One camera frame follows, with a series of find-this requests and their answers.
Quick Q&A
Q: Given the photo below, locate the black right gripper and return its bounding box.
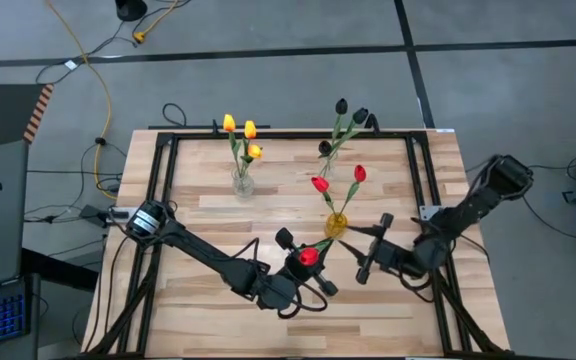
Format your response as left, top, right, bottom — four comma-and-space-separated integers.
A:
337, 212, 418, 287

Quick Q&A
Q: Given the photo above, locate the amber glass vase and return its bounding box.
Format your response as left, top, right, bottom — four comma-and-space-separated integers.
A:
324, 212, 350, 241

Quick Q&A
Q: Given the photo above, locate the black round stand base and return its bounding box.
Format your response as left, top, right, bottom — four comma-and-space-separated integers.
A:
114, 0, 149, 23

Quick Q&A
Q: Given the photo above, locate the yellow plug cable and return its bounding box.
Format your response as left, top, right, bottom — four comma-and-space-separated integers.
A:
132, 0, 183, 44

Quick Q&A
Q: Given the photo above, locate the black floor cable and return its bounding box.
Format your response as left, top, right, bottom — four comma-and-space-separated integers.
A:
34, 18, 137, 87
519, 163, 576, 239

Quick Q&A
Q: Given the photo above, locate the yellow power cable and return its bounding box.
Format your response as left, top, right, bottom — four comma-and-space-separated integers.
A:
44, 0, 122, 202

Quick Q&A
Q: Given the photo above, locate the yellow artificial tulip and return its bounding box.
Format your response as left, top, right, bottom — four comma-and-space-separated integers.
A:
240, 144, 265, 176
240, 119, 259, 174
222, 113, 244, 176

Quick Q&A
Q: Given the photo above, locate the black aluminium table frame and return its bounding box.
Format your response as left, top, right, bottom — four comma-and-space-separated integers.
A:
82, 130, 510, 360

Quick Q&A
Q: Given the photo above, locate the clear ribbed glass vase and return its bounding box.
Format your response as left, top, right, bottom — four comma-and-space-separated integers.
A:
231, 167, 257, 199

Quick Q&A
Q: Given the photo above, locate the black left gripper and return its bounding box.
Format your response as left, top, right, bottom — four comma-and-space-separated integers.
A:
274, 226, 340, 298

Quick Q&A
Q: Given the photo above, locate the black artificial tulip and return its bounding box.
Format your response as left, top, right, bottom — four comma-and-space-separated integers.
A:
328, 106, 371, 161
330, 97, 350, 161
317, 139, 337, 166

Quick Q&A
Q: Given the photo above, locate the hazard-striped black floor mat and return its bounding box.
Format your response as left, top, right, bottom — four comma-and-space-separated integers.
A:
0, 83, 55, 153

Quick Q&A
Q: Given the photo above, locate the black looped cable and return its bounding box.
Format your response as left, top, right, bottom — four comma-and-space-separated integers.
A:
161, 101, 189, 129

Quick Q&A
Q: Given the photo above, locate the thin black floor bar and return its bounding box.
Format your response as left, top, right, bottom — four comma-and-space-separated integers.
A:
147, 124, 272, 131

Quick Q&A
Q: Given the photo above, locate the clear slim glass vase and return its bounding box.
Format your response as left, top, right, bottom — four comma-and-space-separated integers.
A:
319, 152, 342, 181

